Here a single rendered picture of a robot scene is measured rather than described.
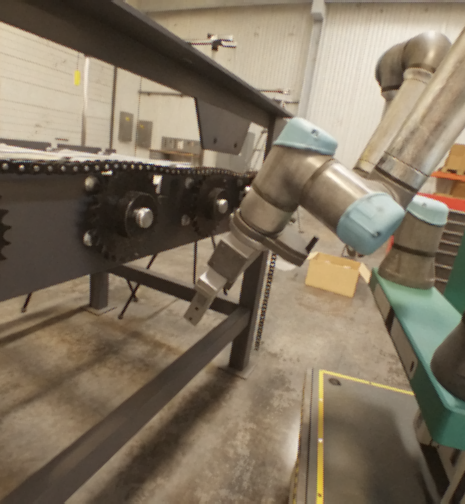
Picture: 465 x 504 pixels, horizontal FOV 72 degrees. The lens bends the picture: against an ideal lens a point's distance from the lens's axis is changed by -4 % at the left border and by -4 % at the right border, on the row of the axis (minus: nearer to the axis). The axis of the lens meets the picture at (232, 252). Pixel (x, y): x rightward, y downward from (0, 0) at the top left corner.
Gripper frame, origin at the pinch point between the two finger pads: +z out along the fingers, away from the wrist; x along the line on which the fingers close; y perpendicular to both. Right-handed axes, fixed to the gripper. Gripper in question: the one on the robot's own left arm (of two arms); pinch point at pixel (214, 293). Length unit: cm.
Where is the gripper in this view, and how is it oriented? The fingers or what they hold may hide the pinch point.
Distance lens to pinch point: 58.2
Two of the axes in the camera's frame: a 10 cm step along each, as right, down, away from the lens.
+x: -3.9, 3.2, -8.6
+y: -8.0, -5.8, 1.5
